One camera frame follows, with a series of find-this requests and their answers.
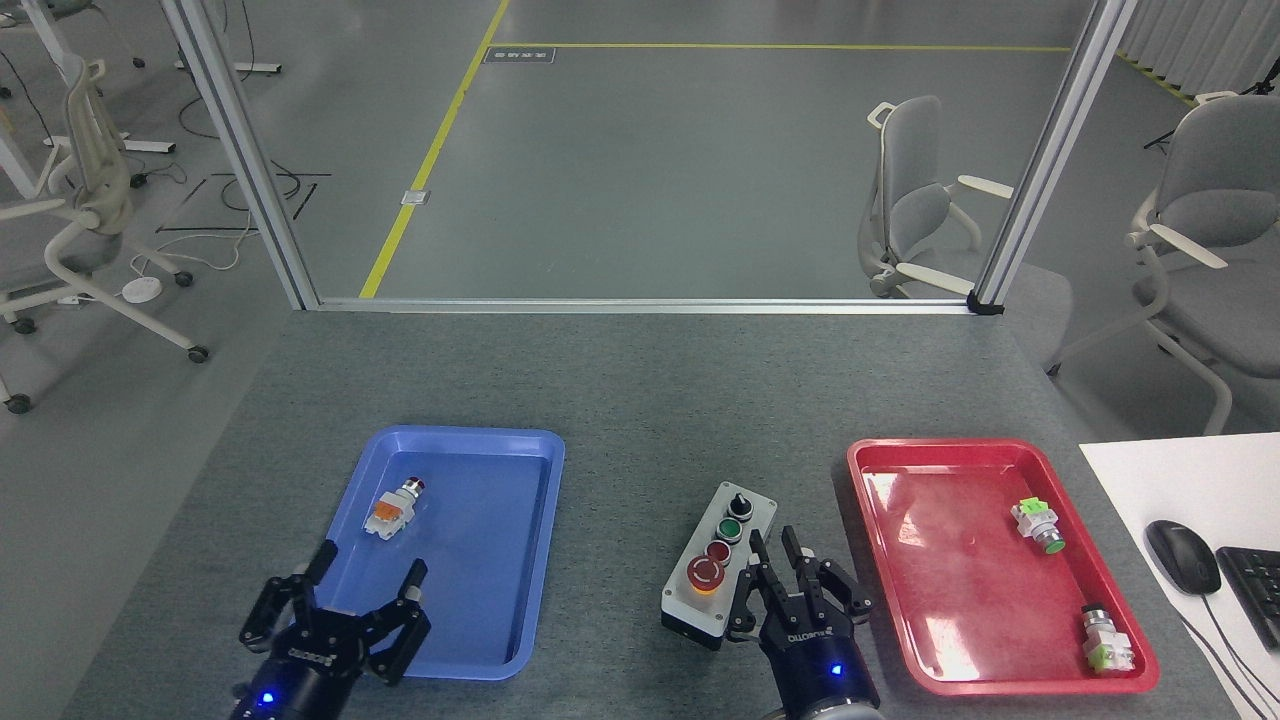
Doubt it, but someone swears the white mesh office chair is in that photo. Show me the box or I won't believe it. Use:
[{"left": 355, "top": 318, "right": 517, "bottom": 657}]
[{"left": 0, "top": 54, "right": 212, "bottom": 417}]

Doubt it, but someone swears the white side table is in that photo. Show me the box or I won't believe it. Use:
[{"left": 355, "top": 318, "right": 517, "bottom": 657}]
[{"left": 1078, "top": 431, "right": 1280, "bottom": 720}]

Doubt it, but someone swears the silver aluminium table rail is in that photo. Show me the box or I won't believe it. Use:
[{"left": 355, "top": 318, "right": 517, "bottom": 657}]
[{"left": 308, "top": 296, "right": 981, "bottom": 316}]

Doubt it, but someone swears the black keyboard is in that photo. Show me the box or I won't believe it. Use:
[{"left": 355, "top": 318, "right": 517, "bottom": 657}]
[{"left": 1215, "top": 545, "right": 1280, "bottom": 653}]

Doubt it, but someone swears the silver aluminium post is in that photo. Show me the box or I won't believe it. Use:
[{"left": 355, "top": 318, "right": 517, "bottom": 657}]
[
  {"left": 160, "top": 0, "right": 322, "bottom": 311},
  {"left": 968, "top": 0, "right": 1141, "bottom": 307}
]

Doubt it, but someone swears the green push button switch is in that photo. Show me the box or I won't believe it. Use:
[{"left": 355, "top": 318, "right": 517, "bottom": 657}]
[{"left": 1010, "top": 496, "right": 1068, "bottom": 557}]

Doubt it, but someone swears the red plastic tray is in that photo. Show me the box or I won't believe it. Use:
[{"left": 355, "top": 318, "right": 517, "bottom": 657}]
[{"left": 846, "top": 437, "right": 1162, "bottom": 697}]

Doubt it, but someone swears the white desk frame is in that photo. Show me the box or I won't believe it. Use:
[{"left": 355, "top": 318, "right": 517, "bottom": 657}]
[{"left": 0, "top": 0, "right": 177, "bottom": 201}]

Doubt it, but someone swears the black mouse cable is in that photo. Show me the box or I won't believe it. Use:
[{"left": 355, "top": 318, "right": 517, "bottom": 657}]
[{"left": 1180, "top": 592, "right": 1280, "bottom": 717}]

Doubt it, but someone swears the blue plastic tray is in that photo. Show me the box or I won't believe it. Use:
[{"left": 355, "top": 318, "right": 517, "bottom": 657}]
[{"left": 317, "top": 425, "right": 567, "bottom": 683}]

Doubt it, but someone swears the black computer mouse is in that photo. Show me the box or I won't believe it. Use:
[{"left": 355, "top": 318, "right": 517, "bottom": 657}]
[{"left": 1144, "top": 519, "right": 1223, "bottom": 598}]

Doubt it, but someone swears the silver push button green block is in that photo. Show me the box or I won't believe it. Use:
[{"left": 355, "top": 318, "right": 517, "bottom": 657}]
[{"left": 1080, "top": 603, "right": 1138, "bottom": 675}]

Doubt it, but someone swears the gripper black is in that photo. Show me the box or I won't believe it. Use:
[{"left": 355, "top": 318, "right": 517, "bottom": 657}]
[
  {"left": 231, "top": 540, "right": 434, "bottom": 720},
  {"left": 727, "top": 527, "right": 882, "bottom": 717}
]

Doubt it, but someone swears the red push button orange block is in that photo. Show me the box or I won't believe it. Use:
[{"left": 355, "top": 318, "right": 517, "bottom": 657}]
[{"left": 362, "top": 478, "right": 428, "bottom": 542}]

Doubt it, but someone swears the grey four-button control box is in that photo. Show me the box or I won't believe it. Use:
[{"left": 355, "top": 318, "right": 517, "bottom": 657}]
[{"left": 660, "top": 481, "right": 779, "bottom": 652}]

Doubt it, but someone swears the grey office chair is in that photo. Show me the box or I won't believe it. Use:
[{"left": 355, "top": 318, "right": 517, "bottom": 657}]
[
  {"left": 857, "top": 95, "right": 1017, "bottom": 301},
  {"left": 1044, "top": 90, "right": 1280, "bottom": 437}
]

